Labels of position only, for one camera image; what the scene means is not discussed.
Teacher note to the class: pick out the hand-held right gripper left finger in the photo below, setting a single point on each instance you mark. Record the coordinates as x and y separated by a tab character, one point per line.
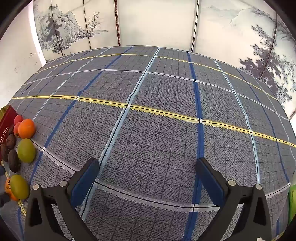
86	183

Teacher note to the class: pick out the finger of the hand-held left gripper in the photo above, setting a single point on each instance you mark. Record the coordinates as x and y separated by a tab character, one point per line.
1	171
3	200

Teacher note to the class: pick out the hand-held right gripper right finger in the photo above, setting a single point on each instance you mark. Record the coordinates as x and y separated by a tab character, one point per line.
212	183

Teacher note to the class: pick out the orange mandarin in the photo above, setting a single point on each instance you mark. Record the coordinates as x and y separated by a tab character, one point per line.
8	188
26	128

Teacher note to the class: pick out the brown water chestnut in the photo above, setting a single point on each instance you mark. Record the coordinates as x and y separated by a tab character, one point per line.
4	153
14	161
11	141

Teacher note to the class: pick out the green round fruit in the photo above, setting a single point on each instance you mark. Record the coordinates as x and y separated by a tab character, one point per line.
19	186
26	150

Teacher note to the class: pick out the red tomato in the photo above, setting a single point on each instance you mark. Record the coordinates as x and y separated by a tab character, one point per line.
19	119
16	129

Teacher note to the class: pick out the red metal tin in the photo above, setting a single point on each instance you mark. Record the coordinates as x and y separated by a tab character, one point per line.
5	125

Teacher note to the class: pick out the grey plaid tablecloth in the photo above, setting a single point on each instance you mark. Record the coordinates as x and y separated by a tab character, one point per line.
161	139

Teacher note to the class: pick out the green object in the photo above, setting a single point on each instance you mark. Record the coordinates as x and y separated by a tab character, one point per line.
292	201

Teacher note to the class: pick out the landscape painted folding screen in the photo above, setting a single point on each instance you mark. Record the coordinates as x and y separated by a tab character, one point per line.
150	20

